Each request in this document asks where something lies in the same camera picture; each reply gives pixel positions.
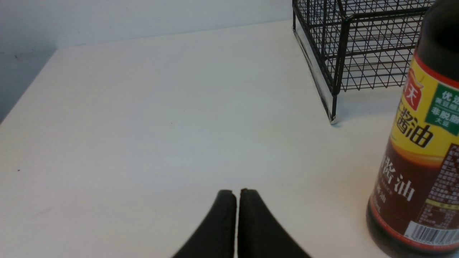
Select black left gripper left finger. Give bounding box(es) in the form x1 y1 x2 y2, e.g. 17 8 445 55
173 190 237 258

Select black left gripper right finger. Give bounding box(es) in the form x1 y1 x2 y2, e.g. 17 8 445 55
237 189 310 258

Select dark soy sauce bottle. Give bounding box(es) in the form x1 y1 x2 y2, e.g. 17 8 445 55
366 0 459 258

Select black wire mesh shelf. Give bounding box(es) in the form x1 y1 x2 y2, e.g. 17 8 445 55
291 0 434 124

